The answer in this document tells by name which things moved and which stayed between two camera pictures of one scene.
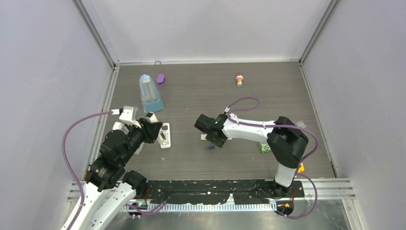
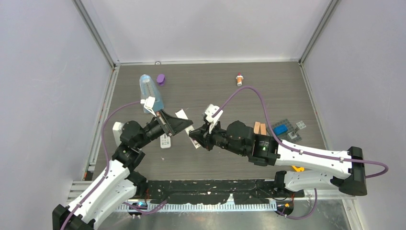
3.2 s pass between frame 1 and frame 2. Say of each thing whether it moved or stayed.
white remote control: stayed
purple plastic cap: stayed
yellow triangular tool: stayed
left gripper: moved
